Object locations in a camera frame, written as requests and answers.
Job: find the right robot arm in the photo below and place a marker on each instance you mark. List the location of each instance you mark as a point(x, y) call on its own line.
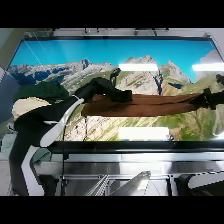
point(212, 97)

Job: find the beige garment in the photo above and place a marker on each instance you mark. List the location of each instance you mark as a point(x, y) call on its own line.
point(28, 105)

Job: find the brown garment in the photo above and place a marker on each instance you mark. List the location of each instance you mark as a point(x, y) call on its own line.
point(150, 106)

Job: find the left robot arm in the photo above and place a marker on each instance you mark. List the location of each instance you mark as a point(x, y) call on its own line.
point(36, 123)

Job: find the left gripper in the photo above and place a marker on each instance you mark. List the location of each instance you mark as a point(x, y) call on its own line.
point(120, 96)

